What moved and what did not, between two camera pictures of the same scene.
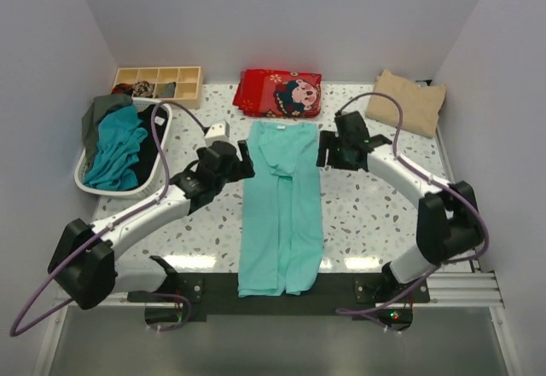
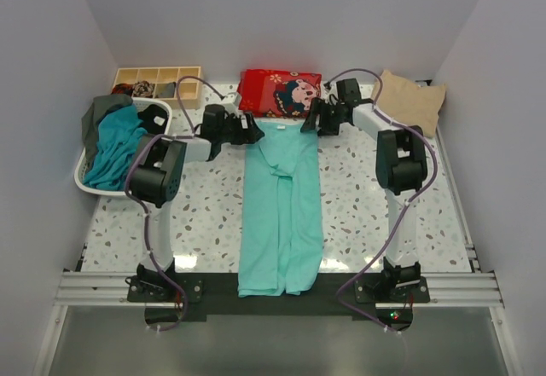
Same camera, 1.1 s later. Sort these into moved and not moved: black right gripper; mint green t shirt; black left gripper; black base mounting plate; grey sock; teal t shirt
Moved: black left gripper; black right gripper
Not moved: grey sock; teal t shirt; mint green t shirt; black base mounting plate
